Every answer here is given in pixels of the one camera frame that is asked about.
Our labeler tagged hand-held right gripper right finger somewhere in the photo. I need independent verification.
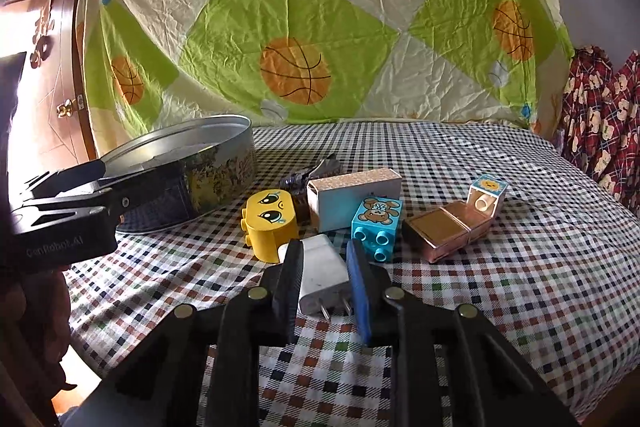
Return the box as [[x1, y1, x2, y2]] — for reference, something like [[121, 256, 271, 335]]
[[345, 239, 581, 427]]

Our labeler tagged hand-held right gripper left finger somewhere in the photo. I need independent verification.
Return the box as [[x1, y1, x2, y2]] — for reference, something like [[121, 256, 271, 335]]
[[65, 239, 306, 427]]

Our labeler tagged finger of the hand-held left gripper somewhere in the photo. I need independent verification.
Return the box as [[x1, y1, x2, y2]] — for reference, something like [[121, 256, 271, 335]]
[[10, 162, 186, 228], [22, 158, 110, 200]]

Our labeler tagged white charger plug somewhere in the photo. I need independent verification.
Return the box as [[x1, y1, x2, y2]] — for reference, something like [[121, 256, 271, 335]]
[[277, 234, 353, 320]]

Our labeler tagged yellow face toy block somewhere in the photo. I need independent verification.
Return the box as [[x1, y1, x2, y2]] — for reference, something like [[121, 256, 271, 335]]
[[241, 188, 301, 264]]

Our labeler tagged brown plastic clip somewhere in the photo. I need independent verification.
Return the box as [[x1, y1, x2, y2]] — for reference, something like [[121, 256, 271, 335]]
[[291, 194, 312, 222]]

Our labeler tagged white box with glitter top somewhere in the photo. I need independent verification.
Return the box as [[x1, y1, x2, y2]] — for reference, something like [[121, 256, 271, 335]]
[[306, 168, 403, 233]]

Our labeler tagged round metal cookie tin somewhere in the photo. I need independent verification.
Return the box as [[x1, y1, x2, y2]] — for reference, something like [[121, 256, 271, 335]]
[[97, 114, 257, 234]]

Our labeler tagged sun print toy block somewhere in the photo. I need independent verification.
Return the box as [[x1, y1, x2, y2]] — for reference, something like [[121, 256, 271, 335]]
[[467, 175, 508, 219]]

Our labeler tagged person's left forearm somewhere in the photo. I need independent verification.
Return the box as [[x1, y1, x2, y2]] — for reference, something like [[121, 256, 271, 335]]
[[0, 266, 71, 413]]

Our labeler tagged rose gold compact box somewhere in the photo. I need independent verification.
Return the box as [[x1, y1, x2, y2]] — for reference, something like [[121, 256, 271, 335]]
[[402, 202, 493, 264]]

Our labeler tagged brown wooden door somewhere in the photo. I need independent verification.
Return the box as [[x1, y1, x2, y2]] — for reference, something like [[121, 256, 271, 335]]
[[0, 0, 106, 168]]

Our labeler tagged checked bedsheet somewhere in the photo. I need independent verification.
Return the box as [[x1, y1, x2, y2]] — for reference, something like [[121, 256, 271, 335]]
[[65, 119, 640, 427]]

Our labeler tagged gold door ornament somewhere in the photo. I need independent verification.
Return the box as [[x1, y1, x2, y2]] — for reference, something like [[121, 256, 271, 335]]
[[29, 0, 57, 70]]

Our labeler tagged red plaid bear print cloth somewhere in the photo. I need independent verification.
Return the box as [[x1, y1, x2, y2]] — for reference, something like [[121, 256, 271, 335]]
[[555, 44, 640, 208]]

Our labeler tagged brass door handle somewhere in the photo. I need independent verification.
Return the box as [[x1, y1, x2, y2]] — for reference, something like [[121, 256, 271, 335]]
[[56, 94, 87, 118]]

